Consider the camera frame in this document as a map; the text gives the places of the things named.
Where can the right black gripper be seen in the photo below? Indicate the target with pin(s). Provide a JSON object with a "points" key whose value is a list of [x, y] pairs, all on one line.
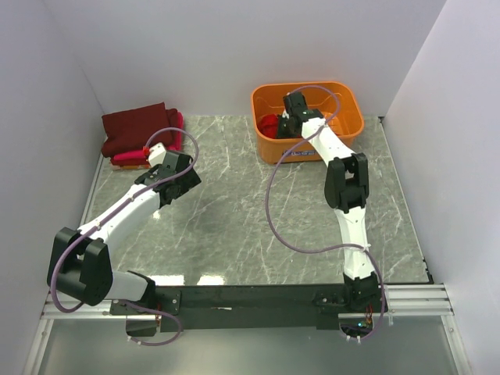
{"points": [[281, 119]]}

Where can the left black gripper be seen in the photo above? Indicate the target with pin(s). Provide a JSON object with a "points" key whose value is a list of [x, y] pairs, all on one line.
{"points": [[189, 181]]}

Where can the red t shirt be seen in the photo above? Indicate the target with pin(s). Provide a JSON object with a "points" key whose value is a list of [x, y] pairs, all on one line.
{"points": [[268, 126]]}

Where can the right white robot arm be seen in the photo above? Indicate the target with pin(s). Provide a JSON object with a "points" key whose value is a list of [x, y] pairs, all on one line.
{"points": [[346, 191]]}

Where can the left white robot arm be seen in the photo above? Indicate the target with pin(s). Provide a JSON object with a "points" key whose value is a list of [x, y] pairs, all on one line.
{"points": [[80, 264]]}

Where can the folded pink t shirt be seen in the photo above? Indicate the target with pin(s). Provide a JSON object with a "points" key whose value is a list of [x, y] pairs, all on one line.
{"points": [[129, 132]]}

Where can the orange plastic basket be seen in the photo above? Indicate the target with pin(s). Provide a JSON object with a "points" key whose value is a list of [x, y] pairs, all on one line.
{"points": [[327, 96]]}

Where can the folded maroon t shirt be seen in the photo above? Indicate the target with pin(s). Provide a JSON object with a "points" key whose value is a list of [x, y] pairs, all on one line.
{"points": [[129, 130]]}

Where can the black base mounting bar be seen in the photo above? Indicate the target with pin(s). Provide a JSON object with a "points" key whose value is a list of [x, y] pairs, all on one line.
{"points": [[266, 306]]}

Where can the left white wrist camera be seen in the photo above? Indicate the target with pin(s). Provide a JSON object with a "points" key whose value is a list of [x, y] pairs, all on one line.
{"points": [[155, 154]]}

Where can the aluminium rail frame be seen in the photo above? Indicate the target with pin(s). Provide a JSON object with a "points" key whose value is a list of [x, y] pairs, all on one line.
{"points": [[420, 336]]}

